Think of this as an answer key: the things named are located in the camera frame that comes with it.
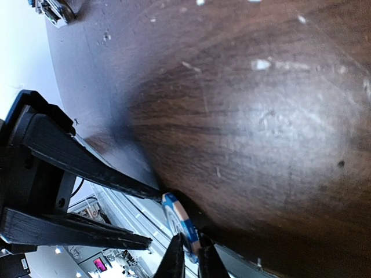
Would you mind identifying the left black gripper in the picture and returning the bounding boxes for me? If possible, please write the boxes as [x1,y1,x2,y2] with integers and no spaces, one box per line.
[1,90,161,251]

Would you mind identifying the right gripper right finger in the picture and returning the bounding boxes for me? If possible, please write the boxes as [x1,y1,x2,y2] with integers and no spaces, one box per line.
[198,234,230,278]

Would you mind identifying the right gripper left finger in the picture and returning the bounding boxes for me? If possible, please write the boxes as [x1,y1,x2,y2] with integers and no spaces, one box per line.
[155,233,185,278]

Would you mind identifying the blue white poker chip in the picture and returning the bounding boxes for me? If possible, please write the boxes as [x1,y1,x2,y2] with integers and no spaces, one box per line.
[161,193,201,264]

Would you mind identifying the black poker case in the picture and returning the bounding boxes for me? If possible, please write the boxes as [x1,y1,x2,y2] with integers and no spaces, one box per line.
[28,0,76,28]

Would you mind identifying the aluminium front rail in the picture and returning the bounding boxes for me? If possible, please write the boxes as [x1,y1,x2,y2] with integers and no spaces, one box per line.
[86,179,279,278]

